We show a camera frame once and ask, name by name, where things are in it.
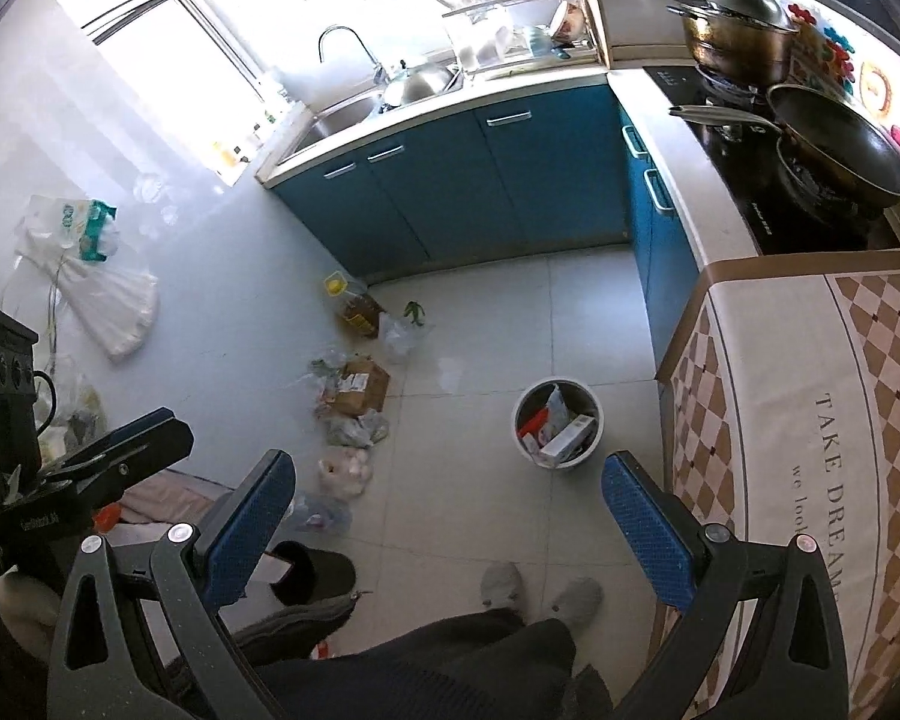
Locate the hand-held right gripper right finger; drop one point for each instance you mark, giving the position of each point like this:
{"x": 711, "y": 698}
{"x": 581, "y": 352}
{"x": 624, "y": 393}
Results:
{"x": 645, "y": 525}

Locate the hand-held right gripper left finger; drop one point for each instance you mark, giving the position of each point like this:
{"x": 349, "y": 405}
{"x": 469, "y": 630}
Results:
{"x": 247, "y": 532}

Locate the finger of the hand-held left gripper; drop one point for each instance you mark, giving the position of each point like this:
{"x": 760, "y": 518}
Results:
{"x": 120, "y": 439}
{"x": 150, "y": 457}

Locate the white round trash bin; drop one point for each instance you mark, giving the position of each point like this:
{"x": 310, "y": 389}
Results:
{"x": 594, "y": 409}

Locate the red and white packet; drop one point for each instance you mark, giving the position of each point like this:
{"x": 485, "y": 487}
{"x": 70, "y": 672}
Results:
{"x": 532, "y": 435}

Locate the pink floor cloth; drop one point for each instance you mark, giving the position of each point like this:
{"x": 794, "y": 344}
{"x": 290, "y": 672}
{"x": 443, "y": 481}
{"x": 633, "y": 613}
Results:
{"x": 165, "y": 499}

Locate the yellowish plastic bag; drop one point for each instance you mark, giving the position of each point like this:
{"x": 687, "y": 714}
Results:
{"x": 79, "y": 409}

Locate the clear plastic bag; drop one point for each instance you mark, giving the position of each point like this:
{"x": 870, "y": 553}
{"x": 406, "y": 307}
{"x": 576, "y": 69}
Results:
{"x": 403, "y": 337}
{"x": 322, "y": 514}

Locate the grey slipper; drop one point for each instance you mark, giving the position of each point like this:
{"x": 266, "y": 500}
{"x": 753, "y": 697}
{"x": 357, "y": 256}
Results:
{"x": 502, "y": 585}
{"x": 577, "y": 601}

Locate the pink plastic bag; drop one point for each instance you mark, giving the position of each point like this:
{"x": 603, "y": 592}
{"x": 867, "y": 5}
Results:
{"x": 345, "y": 471}

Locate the white hanging plastic bag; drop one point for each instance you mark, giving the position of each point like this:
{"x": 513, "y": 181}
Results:
{"x": 112, "y": 300}

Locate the crumpled grey plastic bag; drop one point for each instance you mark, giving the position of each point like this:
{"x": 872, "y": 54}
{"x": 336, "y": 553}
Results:
{"x": 356, "y": 431}

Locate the brown cardboard box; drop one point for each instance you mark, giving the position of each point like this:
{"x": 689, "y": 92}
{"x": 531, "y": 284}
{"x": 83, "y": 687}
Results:
{"x": 364, "y": 388}

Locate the checkered tablecloth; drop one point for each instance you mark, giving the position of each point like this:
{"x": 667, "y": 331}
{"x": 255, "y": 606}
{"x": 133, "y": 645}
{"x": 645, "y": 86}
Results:
{"x": 795, "y": 405}

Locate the green and white tissue pack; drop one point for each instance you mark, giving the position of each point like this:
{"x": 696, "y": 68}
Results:
{"x": 96, "y": 232}

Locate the person's dark trousers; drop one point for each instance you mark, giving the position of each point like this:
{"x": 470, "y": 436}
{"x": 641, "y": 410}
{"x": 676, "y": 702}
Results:
{"x": 457, "y": 667}

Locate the cooking oil bottle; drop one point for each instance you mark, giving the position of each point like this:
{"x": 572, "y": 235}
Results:
{"x": 360, "y": 311}

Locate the blue stove-side cabinet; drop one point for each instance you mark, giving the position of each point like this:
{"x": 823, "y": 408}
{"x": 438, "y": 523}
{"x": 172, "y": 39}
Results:
{"x": 667, "y": 262}

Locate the green vegetable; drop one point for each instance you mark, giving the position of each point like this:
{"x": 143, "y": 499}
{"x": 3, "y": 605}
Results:
{"x": 416, "y": 312}

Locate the black induction cooker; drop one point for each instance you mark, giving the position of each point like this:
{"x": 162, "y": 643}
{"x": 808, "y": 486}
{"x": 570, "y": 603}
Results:
{"x": 757, "y": 202}

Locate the steel kitchen sink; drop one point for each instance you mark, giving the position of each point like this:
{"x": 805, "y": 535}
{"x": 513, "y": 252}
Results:
{"x": 337, "y": 116}

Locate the blue sink cabinet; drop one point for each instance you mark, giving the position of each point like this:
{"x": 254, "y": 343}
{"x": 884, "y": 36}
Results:
{"x": 457, "y": 180}

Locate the kitchen window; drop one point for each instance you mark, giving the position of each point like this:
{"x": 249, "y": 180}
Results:
{"x": 157, "y": 30}

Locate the chrome faucet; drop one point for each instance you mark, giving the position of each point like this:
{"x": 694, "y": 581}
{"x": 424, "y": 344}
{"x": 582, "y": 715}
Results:
{"x": 379, "y": 71}

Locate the steel basin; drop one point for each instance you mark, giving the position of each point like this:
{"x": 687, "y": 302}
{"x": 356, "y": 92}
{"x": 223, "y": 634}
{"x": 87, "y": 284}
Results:
{"x": 420, "y": 82}

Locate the steel stock pot with lid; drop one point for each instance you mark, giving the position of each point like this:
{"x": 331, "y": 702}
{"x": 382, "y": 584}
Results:
{"x": 727, "y": 45}

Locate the dish drying rack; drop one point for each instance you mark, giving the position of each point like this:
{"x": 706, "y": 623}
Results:
{"x": 495, "y": 45}

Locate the colourful wall stickers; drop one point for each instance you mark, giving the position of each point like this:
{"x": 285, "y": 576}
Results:
{"x": 874, "y": 86}

